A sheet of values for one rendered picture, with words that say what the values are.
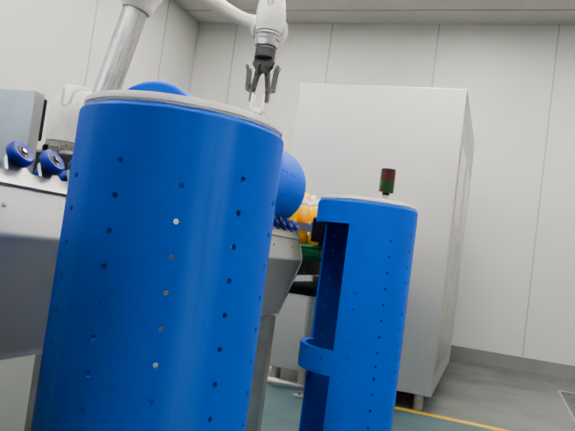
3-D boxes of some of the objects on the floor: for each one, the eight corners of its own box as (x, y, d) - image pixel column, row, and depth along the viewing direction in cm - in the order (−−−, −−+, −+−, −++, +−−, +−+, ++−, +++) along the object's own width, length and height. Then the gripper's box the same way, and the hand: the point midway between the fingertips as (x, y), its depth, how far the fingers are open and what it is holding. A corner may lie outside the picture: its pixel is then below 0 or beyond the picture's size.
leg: (234, 491, 220) (257, 314, 223) (240, 486, 225) (263, 313, 229) (248, 495, 218) (272, 316, 221) (254, 490, 223) (277, 315, 227)
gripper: (240, 44, 226) (232, 108, 225) (284, 45, 221) (275, 110, 220) (248, 51, 233) (240, 113, 232) (290, 52, 228) (281, 115, 227)
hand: (257, 103), depth 226 cm, fingers closed on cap, 4 cm apart
